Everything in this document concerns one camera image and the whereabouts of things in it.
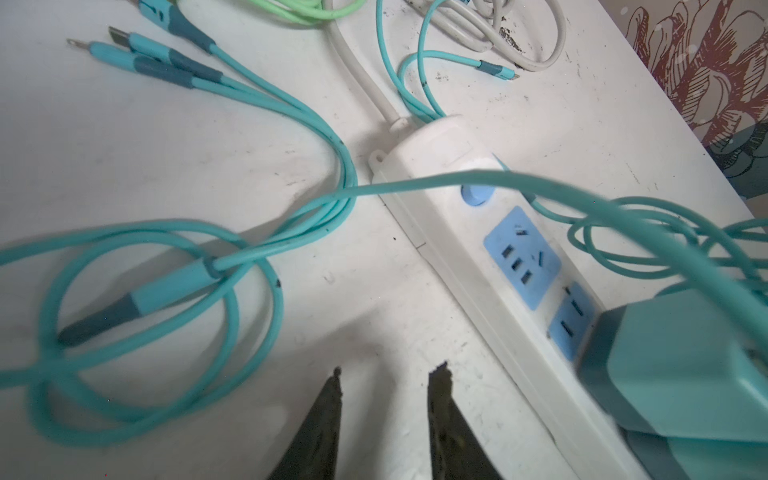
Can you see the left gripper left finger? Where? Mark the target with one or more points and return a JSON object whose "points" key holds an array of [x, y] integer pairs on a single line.
{"points": [[313, 452]]}

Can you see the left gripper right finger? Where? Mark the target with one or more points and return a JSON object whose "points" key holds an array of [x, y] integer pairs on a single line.
{"points": [[455, 452]]}

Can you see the white power strip blue outlets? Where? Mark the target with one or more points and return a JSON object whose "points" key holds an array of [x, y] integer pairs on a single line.
{"points": [[532, 306]]}

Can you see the teal charger adapter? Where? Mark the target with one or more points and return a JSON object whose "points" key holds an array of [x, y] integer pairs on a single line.
{"points": [[674, 366], [684, 458]]}

